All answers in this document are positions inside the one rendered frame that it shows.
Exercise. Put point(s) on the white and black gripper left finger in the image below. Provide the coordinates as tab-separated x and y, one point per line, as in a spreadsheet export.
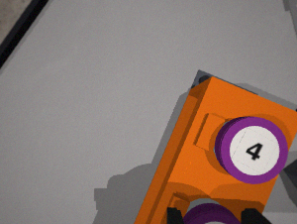
173	216

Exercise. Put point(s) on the purple screw cap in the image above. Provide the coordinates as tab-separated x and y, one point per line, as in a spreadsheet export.
251	149
210	213

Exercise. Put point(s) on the orange test tube rack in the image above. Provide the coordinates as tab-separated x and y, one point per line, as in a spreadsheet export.
189	169

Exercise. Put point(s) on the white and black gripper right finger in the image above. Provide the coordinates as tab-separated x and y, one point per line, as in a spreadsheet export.
253	216

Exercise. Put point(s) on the dark grey metal bracket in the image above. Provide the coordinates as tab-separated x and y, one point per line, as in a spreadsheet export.
201	73

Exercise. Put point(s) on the black table edge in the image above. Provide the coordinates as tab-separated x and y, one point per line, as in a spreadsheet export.
20	28

